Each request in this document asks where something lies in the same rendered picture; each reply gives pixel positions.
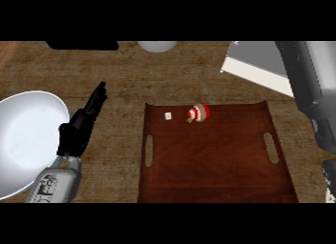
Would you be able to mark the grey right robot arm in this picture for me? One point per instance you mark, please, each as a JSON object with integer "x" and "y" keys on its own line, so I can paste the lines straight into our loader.
{"x": 323, "y": 95}

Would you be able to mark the black appliance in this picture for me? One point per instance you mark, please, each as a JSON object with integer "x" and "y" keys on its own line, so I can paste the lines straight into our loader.
{"x": 82, "y": 44}

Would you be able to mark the red and white can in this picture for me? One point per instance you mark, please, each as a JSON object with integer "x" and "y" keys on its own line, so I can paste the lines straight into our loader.
{"x": 200, "y": 113}

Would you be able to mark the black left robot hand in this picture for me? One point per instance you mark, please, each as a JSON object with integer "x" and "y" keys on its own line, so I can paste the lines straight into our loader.
{"x": 79, "y": 127}

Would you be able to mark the white round bowl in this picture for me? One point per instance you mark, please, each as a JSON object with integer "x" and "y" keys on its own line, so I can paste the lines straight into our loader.
{"x": 20, "y": 143}

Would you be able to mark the white round object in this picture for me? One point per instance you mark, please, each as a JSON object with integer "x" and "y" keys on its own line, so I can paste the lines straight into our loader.
{"x": 158, "y": 45}

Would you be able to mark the small white label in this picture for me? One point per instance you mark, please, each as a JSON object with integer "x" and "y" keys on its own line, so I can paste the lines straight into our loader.
{"x": 168, "y": 116}

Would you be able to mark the grey white-edged appliance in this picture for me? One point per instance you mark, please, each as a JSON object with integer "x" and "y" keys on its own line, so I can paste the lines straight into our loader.
{"x": 258, "y": 60}

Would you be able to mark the brown wooden tray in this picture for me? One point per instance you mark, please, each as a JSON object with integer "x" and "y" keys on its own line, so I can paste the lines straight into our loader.
{"x": 214, "y": 158}

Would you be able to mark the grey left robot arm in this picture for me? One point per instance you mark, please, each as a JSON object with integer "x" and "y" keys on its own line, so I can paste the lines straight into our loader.
{"x": 54, "y": 186}

